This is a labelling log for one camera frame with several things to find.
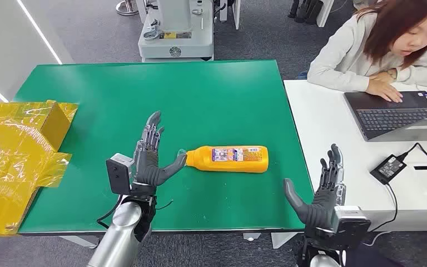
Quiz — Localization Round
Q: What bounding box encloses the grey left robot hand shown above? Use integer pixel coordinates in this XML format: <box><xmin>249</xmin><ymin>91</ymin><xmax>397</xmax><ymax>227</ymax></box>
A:
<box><xmin>130</xmin><ymin>111</ymin><xmax>188</xmax><ymax>196</ymax></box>

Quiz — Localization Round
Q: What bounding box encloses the person's left hand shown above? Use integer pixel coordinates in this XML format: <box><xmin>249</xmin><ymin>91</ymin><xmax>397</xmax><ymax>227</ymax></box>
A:
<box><xmin>369</xmin><ymin>69</ymin><xmax>398</xmax><ymax>84</ymax></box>

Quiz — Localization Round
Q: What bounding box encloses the person's right hand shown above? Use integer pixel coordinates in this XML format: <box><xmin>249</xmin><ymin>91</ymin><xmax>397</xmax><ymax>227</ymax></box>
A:
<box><xmin>365</xmin><ymin>78</ymin><xmax>404</xmax><ymax>103</ymax></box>

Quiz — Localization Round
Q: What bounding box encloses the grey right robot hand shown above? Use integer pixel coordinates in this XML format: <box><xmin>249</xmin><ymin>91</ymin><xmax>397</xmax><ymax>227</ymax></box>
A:
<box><xmin>283</xmin><ymin>144</ymin><xmax>347</xmax><ymax>232</ymax></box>

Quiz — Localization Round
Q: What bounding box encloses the orange detergent bottle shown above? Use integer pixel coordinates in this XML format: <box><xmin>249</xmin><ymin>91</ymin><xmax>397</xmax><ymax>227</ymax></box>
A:
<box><xmin>178</xmin><ymin>145</ymin><xmax>270</xmax><ymax>174</ymax></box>

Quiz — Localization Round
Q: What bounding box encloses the dark grey laptop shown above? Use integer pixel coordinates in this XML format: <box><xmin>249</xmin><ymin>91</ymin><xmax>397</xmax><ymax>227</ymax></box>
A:
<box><xmin>343</xmin><ymin>90</ymin><xmax>427</xmax><ymax>142</ymax></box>

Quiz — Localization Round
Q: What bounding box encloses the person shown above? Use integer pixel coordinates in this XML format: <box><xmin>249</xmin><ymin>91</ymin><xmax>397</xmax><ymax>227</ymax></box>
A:
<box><xmin>306</xmin><ymin>0</ymin><xmax>427</xmax><ymax>104</ymax></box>

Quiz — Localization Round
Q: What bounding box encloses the white desk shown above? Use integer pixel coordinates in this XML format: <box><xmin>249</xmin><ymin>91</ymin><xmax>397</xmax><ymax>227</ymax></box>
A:
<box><xmin>283</xmin><ymin>79</ymin><xmax>427</xmax><ymax>248</ymax></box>

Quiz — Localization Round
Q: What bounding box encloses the green table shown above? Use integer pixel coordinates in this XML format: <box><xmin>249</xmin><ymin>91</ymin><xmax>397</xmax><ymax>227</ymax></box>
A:
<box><xmin>12</xmin><ymin>60</ymin><xmax>314</xmax><ymax>236</ymax></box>

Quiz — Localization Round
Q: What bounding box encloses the black power adapter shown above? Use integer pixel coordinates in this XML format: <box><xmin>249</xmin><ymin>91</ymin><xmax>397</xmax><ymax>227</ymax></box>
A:
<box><xmin>370</xmin><ymin>154</ymin><xmax>408</xmax><ymax>186</ymax></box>

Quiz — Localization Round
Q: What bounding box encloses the white furniture panel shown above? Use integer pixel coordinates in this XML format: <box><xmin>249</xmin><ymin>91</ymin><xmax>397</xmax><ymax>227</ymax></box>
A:
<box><xmin>316</xmin><ymin>0</ymin><xmax>335</xmax><ymax>28</ymax></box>
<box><xmin>219</xmin><ymin>0</ymin><xmax>242</xmax><ymax>30</ymax></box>

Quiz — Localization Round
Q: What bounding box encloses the yellow film-wrapped cardboard box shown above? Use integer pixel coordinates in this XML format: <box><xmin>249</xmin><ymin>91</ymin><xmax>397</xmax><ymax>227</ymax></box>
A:
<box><xmin>0</xmin><ymin>99</ymin><xmax>78</xmax><ymax>236</ymax></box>

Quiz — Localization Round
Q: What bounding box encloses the chrome stand base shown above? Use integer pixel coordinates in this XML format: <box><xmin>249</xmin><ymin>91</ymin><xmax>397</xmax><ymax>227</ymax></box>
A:
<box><xmin>116</xmin><ymin>0</ymin><xmax>140</xmax><ymax>16</ymax></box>

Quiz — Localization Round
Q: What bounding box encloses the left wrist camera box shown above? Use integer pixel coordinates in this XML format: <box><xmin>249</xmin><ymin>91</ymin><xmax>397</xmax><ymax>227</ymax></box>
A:
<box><xmin>106</xmin><ymin>154</ymin><xmax>136</xmax><ymax>196</ymax></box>

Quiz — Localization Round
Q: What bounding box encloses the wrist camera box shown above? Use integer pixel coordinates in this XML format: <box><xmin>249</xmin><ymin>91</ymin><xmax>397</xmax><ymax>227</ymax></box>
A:
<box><xmin>106</xmin><ymin>154</ymin><xmax>136</xmax><ymax>196</ymax></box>
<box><xmin>330</xmin><ymin>205</ymin><xmax>372</xmax><ymax>248</ymax></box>

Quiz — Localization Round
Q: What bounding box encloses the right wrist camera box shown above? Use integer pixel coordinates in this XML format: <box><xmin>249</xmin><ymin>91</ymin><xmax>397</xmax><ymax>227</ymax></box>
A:
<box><xmin>330</xmin><ymin>205</ymin><xmax>372</xmax><ymax>248</ymax></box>

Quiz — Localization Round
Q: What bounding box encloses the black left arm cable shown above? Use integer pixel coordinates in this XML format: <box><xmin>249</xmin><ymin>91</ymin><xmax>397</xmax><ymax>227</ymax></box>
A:
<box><xmin>96</xmin><ymin>194</ymin><xmax>123</xmax><ymax>230</ymax></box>

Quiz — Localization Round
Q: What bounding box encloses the thin black adapter cable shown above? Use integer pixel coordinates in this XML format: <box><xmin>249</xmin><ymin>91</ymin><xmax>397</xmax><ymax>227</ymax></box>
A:
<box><xmin>398</xmin><ymin>142</ymin><xmax>427</xmax><ymax>169</ymax></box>

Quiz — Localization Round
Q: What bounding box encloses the black mains cable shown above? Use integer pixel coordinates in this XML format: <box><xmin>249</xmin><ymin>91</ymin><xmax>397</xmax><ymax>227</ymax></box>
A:
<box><xmin>363</xmin><ymin>183</ymin><xmax>399</xmax><ymax>247</ymax></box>

